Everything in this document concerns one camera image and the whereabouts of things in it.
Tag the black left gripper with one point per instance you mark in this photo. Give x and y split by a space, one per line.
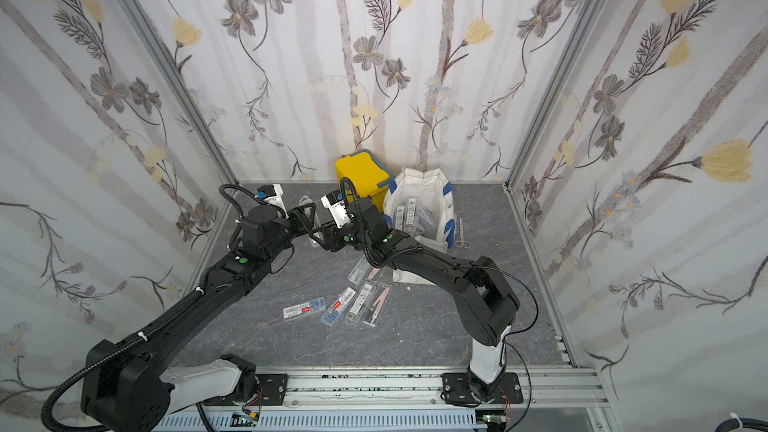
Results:
300 221

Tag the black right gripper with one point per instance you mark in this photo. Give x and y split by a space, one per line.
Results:
335 235

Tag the clear case blue insert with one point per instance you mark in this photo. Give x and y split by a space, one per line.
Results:
360 271

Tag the clear case red mark label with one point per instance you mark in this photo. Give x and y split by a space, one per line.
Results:
303 309

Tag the clear case red blue label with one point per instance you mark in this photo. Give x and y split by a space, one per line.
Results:
335 310

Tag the clear case white barcode label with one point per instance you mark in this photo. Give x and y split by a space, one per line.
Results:
361 303

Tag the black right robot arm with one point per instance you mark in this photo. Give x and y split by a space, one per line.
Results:
485 302

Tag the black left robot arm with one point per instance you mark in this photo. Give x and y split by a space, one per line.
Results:
180 336

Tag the clear case pink compass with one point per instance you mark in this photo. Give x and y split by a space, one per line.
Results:
376 307

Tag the yellow lidded storage box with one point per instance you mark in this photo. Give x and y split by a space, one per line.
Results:
369 175

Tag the clear case upper barcode label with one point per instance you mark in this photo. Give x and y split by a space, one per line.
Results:
399 218

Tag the metal scissors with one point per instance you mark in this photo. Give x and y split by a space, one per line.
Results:
460 240

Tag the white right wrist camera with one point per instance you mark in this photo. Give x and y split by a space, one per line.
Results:
335 204

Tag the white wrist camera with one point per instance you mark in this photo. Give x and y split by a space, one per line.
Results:
335 204
272 194

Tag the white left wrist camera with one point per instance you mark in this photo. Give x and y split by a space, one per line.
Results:
272 194

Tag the white canvas bag blue handles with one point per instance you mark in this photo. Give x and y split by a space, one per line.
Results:
436 215

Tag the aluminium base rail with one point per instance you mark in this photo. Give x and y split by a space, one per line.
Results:
233 380

